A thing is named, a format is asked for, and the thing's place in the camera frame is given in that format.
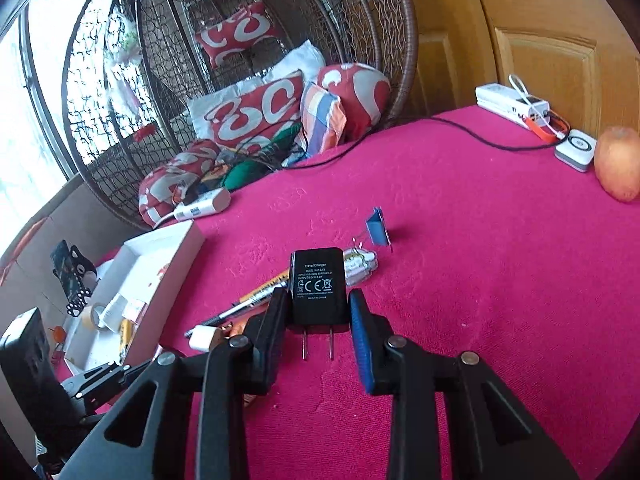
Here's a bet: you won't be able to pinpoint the red and white cushions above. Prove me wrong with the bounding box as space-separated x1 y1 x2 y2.
187 40 326 136

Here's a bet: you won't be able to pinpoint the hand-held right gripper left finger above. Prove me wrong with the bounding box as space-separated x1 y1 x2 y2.
60 287 291 480

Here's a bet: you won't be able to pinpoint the green cloth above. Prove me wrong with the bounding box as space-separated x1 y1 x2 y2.
222 125 303 191

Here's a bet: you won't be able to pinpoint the white square wireless charger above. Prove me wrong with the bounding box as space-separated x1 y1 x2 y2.
554 129 598 173

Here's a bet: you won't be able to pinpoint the short white cable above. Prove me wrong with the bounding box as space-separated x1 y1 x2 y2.
508 74 536 111

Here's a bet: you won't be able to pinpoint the plaid cushion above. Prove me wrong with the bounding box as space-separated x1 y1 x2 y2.
300 81 347 157

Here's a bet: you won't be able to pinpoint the black charger plug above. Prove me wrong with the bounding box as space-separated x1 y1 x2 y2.
287 247 351 361

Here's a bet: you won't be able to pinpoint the wicker hanging chair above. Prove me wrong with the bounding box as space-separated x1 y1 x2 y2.
61 0 420 231

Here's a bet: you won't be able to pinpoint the orange cable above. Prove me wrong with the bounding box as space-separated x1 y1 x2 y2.
521 114 560 143

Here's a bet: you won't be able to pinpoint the square red-white cushion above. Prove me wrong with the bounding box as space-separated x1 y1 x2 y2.
205 70 306 148

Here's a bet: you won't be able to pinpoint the wooden door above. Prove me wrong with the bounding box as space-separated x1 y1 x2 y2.
402 0 640 141

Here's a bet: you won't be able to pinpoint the thin black cable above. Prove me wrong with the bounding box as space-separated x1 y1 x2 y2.
277 110 571 171

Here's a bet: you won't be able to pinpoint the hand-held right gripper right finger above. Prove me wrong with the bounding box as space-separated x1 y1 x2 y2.
347 289 581 480

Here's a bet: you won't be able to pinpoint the magenta tablecloth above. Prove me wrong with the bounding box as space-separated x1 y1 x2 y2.
50 105 640 480

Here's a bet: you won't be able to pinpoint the white tray box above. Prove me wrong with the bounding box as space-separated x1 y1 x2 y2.
60 219 206 376

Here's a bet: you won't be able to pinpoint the red apple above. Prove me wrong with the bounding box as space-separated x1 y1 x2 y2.
593 126 640 203

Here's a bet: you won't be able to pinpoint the large red-white cushion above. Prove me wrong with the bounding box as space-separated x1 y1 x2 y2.
137 139 223 228

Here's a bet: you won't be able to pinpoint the black smartphone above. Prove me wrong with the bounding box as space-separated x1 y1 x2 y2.
51 240 76 291

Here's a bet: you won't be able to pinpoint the white feather decoration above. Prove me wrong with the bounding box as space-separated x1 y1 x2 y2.
102 10 143 111

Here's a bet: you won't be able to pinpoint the white charger plug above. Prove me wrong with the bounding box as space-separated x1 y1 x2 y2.
189 326 226 353

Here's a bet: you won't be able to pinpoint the bagged white cable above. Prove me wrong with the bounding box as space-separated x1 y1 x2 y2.
342 237 382 288

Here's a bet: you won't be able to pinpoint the clear ballpoint pen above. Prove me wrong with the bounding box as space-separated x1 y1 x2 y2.
184 296 273 339

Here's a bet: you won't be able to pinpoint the small blue clip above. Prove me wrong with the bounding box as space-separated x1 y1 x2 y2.
365 206 396 253

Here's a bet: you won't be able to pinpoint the small hanging red-white cushion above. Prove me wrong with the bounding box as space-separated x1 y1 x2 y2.
194 1 278 68

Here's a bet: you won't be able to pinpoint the tan tape roll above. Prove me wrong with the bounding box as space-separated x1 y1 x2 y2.
77 304 108 331

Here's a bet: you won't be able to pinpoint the black cat phone stand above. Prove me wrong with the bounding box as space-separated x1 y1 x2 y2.
51 244 98 318

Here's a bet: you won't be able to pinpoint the window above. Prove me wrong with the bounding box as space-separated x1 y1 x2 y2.
0 0 101 261

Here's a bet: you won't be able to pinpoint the white power bank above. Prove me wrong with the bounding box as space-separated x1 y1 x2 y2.
475 82 551 131

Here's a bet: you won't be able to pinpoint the round red-white cushion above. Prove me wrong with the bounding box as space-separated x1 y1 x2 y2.
316 62 392 141

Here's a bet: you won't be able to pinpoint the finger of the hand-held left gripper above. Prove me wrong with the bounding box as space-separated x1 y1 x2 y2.
60 358 153 406

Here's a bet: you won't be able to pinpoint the white power strip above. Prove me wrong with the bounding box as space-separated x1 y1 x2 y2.
172 188 232 222

